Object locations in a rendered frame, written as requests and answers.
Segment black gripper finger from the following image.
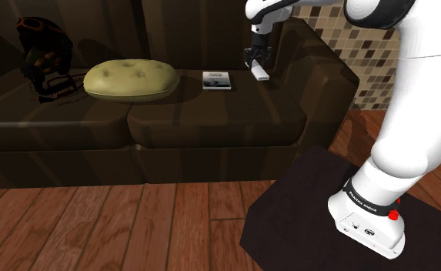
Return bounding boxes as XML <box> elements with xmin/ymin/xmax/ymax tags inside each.
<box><xmin>243</xmin><ymin>47</ymin><xmax>256</xmax><ymax>69</ymax></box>
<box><xmin>262</xmin><ymin>46</ymin><xmax>273</xmax><ymax>69</ymax></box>

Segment white remote control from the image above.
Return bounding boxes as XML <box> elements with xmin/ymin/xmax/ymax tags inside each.
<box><xmin>249</xmin><ymin>60</ymin><xmax>271</xmax><ymax>82</ymax></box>

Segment grey and white book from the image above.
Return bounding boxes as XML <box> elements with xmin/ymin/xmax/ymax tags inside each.
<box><xmin>202</xmin><ymin>71</ymin><xmax>232</xmax><ymax>91</ymax></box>

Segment dark brown sofa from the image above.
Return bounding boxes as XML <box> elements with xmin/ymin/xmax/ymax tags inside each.
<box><xmin>0</xmin><ymin>0</ymin><xmax>360</xmax><ymax>189</ymax></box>

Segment pale green round cushion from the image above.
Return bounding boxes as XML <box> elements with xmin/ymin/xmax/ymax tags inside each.
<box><xmin>82</xmin><ymin>59</ymin><xmax>181</xmax><ymax>102</ymax></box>

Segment dark robot stand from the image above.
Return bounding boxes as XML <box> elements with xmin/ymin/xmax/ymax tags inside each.
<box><xmin>239</xmin><ymin>145</ymin><xmax>441</xmax><ymax>271</ymax></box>

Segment dark turtle figure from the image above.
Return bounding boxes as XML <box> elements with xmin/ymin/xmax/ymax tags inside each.
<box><xmin>15</xmin><ymin>16</ymin><xmax>77</xmax><ymax>104</ymax></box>

